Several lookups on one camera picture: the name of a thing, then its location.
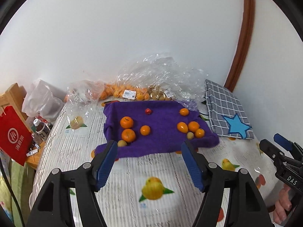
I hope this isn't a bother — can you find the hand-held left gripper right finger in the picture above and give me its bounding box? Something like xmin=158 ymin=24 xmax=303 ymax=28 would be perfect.
xmin=181 ymin=139 xmax=273 ymax=227

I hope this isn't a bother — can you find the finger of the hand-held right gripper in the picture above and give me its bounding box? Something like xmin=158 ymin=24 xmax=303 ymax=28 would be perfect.
xmin=259 ymin=139 xmax=285 ymax=163
xmin=273 ymin=133 xmax=303 ymax=162

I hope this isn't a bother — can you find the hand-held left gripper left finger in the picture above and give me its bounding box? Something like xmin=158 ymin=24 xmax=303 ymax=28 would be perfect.
xmin=27 ymin=140 xmax=118 ymax=227

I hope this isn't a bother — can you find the large orange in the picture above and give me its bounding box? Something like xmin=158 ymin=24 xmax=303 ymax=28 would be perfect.
xmin=121 ymin=129 xmax=136 ymax=143

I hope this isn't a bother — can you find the medium orange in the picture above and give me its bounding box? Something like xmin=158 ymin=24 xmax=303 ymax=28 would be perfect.
xmin=120 ymin=116 xmax=134 ymax=128

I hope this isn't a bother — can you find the labelled plastic bag of oranges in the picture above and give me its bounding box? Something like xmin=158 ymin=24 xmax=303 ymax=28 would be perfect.
xmin=98 ymin=53 xmax=180 ymax=101

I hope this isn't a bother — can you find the plastic bag of longans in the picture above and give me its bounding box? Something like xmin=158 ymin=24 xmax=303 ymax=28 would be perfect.
xmin=147 ymin=66 xmax=206 ymax=110

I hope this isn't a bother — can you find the person's right hand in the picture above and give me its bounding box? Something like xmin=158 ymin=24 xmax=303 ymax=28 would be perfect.
xmin=272 ymin=185 xmax=293 ymax=225

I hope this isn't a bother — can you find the fruit printed blanket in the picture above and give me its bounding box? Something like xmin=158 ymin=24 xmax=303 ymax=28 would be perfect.
xmin=30 ymin=99 xmax=282 ymax=227

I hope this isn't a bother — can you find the purple towel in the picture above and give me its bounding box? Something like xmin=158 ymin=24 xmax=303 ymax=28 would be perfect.
xmin=95 ymin=100 xmax=219 ymax=159

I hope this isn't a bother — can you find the grey checked cloth blue star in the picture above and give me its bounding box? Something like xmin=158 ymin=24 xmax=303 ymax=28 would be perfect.
xmin=204 ymin=79 xmax=255 ymax=140

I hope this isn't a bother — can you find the plastic bottle white cap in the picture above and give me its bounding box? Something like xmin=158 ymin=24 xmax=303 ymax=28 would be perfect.
xmin=33 ymin=119 xmax=50 ymax=142

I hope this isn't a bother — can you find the clear plastic bag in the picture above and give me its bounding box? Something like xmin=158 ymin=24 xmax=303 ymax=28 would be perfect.
xmin=65 ymin=80 xmax=106 ymax=109

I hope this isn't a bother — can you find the light green cloth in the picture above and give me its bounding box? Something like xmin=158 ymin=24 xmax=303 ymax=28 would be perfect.
xmin=0 ymin=156 xmax=36 ymax=227

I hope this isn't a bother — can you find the white plastic bag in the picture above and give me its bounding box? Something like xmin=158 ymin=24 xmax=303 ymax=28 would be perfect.
xmin=22 ymin=79 xmax=64 ymax=123

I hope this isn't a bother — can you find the red paper bag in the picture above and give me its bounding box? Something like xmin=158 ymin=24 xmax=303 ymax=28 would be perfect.
xmin=0 ymin=105 xmax=32 ymax=166

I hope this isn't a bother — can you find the wooden box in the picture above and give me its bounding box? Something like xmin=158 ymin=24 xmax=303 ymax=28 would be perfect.
xmin=0 ymin=83 xmax=26 ymax=114

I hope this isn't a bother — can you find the black cable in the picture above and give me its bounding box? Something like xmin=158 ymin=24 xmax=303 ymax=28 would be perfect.
xmin=0 ymin=168 xmax=25 ymax=227

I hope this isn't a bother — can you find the brown wooden door frame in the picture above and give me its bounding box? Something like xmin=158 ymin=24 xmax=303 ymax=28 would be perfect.
xmin=224 ymin=0 xmax=255 ymax=93

